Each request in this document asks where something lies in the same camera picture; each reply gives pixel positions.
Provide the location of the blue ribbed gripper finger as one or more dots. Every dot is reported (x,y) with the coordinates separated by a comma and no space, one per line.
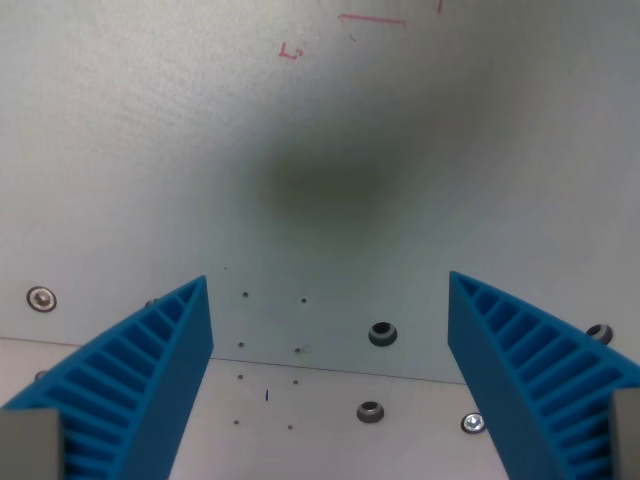
(530,370)
(125,380)

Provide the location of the silver torx screw with washer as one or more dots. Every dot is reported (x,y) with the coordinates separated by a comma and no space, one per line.
(473,423)

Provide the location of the dark countersunk bolt hole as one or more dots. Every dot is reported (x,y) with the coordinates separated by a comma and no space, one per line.
(370,412)
(383,333)
(600,332)

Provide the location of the silver hex socket screw with washer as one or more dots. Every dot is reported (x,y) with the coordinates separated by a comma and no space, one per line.
(41,299)

